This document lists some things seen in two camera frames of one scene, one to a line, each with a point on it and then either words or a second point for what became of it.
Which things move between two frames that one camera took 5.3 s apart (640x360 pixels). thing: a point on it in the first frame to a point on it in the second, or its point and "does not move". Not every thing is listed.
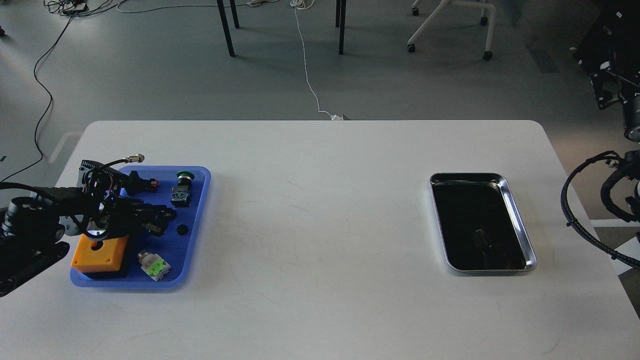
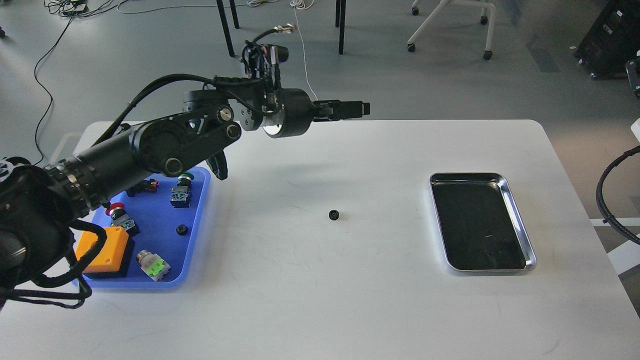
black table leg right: x=341 y=8 does not move
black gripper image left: x=111 y=199 to x=291 y=115
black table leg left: x=225 y=24 does not move
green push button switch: x=182 y=193 does not move
